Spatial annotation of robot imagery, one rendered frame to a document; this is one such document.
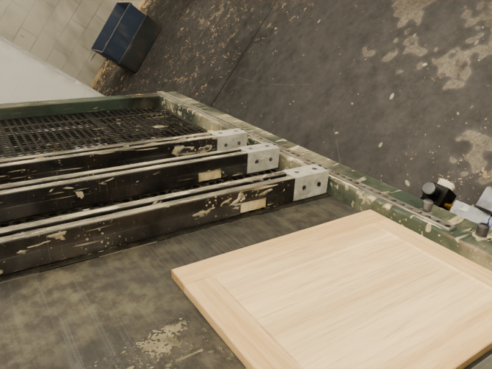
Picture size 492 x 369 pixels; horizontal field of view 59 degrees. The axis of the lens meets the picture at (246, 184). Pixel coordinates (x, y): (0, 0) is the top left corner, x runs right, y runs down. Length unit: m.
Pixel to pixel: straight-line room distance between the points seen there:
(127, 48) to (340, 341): 4.52
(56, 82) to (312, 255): 3.84
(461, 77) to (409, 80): 0.27
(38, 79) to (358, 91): 2.97
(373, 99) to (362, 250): 1.66
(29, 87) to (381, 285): 3.99
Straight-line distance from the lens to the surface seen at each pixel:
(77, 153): 1.37
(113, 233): 0.97
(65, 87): 4.55
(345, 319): 0.79
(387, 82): 2.58
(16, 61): 4.45
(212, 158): 1.28
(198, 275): 0.85
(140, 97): 2.21
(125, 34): 5.00
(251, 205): 1.12
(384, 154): 2.35
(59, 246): 0.95
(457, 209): 1.27
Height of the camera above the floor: 1.87
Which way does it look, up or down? 41 degrees down
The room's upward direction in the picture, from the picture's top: 61 degrees counter-clockwise
